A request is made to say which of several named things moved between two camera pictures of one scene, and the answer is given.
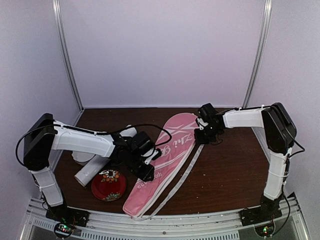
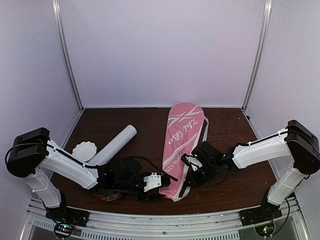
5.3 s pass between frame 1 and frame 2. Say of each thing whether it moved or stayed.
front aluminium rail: stayed
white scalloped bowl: stayed
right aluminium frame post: stayed
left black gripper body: moved
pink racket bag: moved
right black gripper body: moved
